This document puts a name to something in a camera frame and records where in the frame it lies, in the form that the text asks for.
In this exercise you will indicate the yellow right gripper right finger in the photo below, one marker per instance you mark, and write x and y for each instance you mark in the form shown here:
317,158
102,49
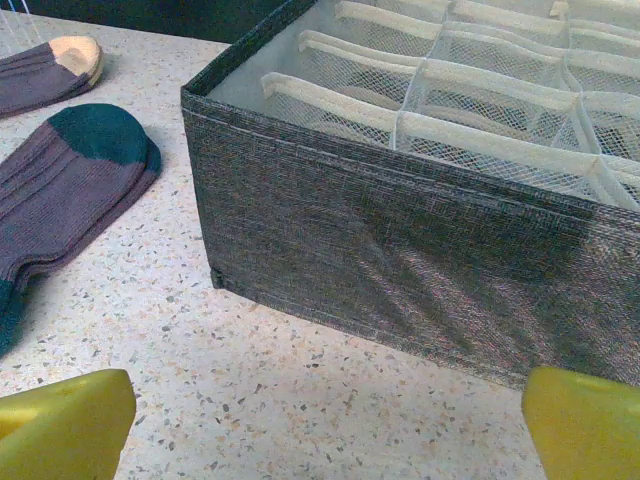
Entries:
585,430

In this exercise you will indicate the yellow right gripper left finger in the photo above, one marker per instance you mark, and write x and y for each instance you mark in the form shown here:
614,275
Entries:
60,430

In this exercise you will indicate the purple sock with teal toe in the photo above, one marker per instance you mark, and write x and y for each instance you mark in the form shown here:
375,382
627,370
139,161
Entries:
65,200

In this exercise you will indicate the grey fabric organizer box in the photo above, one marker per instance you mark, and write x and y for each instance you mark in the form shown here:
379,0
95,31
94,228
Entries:
350,240

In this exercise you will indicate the purple sock with tan toe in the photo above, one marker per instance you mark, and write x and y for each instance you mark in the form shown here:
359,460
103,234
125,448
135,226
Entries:
35,75

